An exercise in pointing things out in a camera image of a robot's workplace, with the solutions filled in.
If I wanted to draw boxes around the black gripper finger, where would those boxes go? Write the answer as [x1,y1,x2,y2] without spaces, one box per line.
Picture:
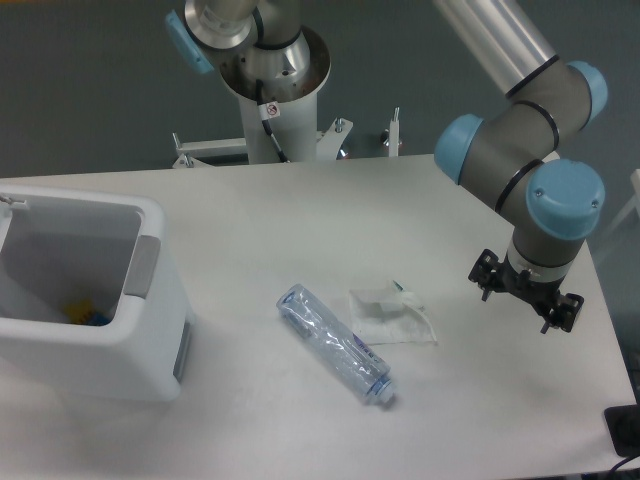
[468,249,502,301]
[540,292,584,334]

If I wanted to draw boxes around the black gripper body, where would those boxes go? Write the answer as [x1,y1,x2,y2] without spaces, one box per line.
[493,263,563,306]

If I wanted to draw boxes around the white plastic wrapper bag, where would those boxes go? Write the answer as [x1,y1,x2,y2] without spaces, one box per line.
[349,280,438,346]

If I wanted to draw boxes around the crushed clear plastic bottle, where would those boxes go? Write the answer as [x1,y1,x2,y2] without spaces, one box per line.
[276,284,395,405]

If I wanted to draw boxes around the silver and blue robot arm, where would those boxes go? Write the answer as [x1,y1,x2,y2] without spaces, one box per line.
[165,1,608,331]

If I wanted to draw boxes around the yellow and blue trash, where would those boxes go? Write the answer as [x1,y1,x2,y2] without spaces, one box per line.
[62,299,111,327]

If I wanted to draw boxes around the white trash can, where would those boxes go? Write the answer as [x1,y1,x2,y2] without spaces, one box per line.
[1,183,195,401]

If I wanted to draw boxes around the black device at table edge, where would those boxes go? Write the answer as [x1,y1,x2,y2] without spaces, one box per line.
[604,405,639,457]

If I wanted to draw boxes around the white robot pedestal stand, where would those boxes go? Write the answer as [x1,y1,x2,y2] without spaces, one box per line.
[171,25,404,169]

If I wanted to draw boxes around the black cable on pedestal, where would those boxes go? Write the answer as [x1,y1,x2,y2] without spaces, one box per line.
[253,78,292,164]

